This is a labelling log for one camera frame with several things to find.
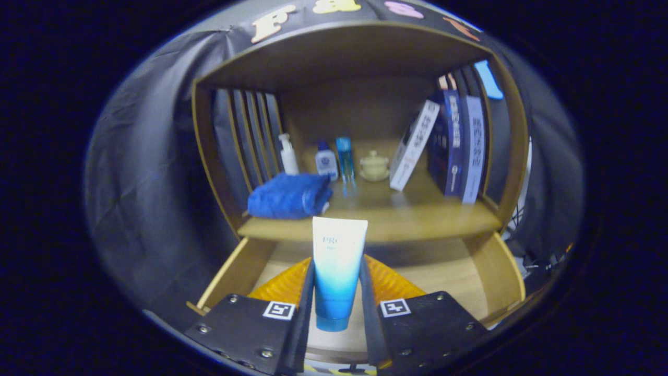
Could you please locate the white pump bottle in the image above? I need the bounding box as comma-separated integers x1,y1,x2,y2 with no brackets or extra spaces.
278,133,300,175

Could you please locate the blue folded towel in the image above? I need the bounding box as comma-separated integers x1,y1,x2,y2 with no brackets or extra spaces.
247,173,333,220

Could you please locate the white bottle with blue cap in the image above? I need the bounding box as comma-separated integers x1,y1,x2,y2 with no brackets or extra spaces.
315,140,339,182

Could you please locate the dark blue book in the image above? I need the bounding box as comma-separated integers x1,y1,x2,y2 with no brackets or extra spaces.
427,90,465,198

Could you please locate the beige lidded teacup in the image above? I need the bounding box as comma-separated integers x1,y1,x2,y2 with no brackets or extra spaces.
359,150,390,182

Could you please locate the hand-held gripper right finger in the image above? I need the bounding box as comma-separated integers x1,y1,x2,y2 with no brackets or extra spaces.
359,254,490,369

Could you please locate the wooden countertop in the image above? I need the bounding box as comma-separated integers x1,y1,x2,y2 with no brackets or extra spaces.
237,138,503,243

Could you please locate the white book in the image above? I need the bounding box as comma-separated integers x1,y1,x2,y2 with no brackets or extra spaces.
389,99,440,192

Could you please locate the black backdrop cloth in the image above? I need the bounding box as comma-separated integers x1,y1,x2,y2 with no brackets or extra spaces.
83,0,585,314

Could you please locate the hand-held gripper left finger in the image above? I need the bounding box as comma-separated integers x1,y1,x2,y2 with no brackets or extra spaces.
184,257,315,375

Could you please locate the wooden cabinet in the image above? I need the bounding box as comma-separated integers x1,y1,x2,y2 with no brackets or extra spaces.
190,21,530,243

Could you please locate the wooden drawer with black knob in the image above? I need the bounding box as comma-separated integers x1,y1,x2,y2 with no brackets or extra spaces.
188,232,527,366

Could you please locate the clear blue bottle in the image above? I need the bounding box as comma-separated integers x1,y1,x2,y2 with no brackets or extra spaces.
336,137,355,182

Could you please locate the pale lilac book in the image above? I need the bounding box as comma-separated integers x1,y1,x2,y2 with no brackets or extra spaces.
461,96,486,205

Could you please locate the white and blue tube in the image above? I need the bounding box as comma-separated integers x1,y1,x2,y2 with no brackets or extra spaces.
312,216,368,333

